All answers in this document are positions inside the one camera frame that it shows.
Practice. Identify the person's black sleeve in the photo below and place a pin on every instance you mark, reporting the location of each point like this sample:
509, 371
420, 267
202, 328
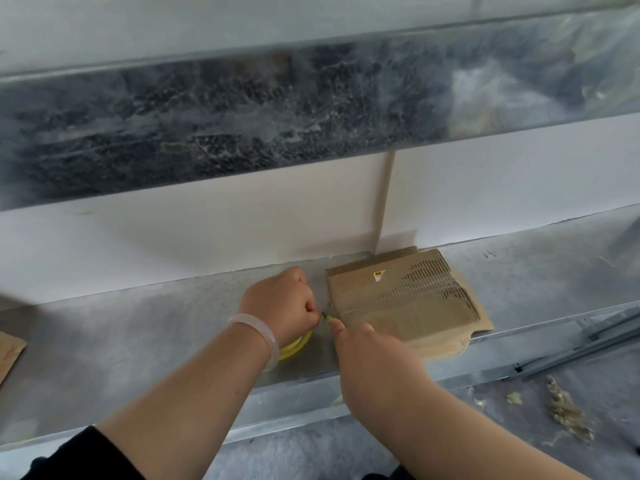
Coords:
80, 459

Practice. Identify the person's left hand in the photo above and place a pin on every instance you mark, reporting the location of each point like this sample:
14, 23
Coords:
280, 309

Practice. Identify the person's right forearm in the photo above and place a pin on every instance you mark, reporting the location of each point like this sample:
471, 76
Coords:
475, 444

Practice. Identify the person's black trousers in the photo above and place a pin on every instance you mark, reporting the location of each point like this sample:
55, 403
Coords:
387, 474

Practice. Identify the white-labelled cardboard box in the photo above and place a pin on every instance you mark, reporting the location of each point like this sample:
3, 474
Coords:
10, 352

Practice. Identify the green utility knife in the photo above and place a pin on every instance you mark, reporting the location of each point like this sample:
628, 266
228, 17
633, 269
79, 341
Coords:
327, 318

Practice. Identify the pile of beige paper scraps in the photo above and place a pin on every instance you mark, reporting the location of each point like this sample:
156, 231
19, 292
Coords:
567, 409

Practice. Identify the person's right hand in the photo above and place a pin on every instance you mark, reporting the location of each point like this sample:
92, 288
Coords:
385, 379

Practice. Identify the yellow tape roll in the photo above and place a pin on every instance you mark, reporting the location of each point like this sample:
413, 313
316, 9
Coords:
295, 347

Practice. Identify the person's left forearm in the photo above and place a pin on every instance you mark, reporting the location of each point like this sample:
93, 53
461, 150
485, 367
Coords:
185, 409

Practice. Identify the plain perforated cardboard box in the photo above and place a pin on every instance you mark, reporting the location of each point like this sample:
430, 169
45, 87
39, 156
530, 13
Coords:
410, 304

